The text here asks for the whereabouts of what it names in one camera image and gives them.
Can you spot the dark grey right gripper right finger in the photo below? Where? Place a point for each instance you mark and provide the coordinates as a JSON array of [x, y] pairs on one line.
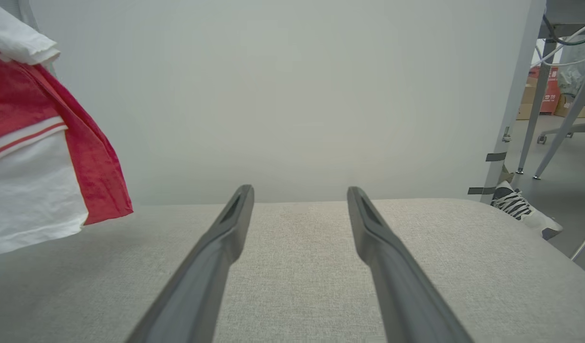
[[392, 276]]

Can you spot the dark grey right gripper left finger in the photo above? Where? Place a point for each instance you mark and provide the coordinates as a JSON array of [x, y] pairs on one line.
[[211, 267]]

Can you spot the red and white shirt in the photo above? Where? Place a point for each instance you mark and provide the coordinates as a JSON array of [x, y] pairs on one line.
[[30, 181]]

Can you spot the dark grey tape strip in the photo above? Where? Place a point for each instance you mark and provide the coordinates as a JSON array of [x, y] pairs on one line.
[[495, 156], [480, 190]]

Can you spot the zebra striped white sneaker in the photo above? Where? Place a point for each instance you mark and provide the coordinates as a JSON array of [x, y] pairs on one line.
[[516, 205]]

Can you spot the white partition board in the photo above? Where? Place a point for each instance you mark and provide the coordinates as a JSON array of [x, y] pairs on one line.
[[297, 95]]

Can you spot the brown cardboard box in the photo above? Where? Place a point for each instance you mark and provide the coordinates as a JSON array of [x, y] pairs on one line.
[[528, 102], [566, 110]]

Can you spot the grey office chair base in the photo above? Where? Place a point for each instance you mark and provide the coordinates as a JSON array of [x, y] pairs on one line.
[[571, 129]]

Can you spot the red printed box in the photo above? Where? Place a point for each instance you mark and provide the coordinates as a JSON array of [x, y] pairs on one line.
[[551, 93]]

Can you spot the clear plastic bag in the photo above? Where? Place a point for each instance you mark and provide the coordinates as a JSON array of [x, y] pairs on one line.
[[576, 76]]

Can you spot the grey metal table frame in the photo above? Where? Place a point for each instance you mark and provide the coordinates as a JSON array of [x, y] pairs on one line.
[[535, 109]]

